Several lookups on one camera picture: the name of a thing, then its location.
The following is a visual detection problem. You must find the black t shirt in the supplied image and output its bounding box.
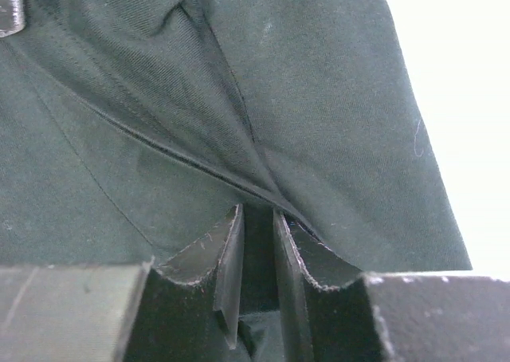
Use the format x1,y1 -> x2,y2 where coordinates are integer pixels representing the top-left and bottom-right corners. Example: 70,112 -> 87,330
1,0 -> 471,361

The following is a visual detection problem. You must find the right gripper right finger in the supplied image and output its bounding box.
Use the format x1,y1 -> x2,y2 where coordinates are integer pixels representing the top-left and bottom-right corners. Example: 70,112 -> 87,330
273,213 -> 509,361

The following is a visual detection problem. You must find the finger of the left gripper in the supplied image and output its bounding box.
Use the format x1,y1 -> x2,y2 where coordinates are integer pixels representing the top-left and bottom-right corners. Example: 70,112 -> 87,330
0,0 -> 25,38

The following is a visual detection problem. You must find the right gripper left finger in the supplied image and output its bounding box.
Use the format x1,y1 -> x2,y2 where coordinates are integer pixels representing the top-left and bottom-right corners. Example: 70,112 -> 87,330
1,205 -> 244,361

